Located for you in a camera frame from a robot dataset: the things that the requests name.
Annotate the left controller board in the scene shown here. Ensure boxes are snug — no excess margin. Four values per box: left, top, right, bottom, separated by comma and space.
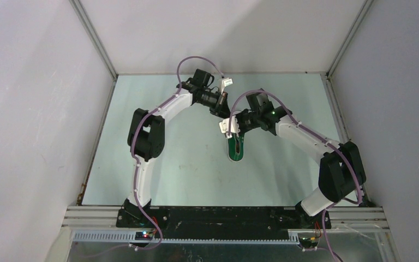
134, 231, 154, 241

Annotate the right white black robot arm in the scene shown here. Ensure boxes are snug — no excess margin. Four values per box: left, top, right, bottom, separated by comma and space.
226, 89, 367, 228

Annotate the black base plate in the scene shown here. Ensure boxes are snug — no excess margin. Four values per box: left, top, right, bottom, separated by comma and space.
116, 206, 331, 240

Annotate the controller board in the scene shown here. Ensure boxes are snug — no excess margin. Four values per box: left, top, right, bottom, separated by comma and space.
299, 237, 320, 249
134, 231, 154, 241

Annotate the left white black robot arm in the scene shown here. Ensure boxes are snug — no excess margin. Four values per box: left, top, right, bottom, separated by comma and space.
124, 69, 233, 227

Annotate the right controller board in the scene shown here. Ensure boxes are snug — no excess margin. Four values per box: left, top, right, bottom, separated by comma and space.
299, 237, 320, 249

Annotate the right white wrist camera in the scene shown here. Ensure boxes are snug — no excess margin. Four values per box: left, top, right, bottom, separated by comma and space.
218, 116, 238, 138

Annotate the grey slotted cable duct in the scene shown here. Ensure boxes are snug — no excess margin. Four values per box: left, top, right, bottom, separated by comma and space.
73, 230, 300, 245

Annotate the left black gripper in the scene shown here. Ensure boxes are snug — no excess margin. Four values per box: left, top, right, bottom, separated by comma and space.
196, 90, 231, 119

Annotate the green canvas sneaker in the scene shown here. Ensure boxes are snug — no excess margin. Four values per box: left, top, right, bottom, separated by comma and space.
228, 134, 244, 162

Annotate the white shoelace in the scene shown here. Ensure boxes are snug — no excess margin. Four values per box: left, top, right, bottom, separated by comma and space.
225, 132, 239, 139

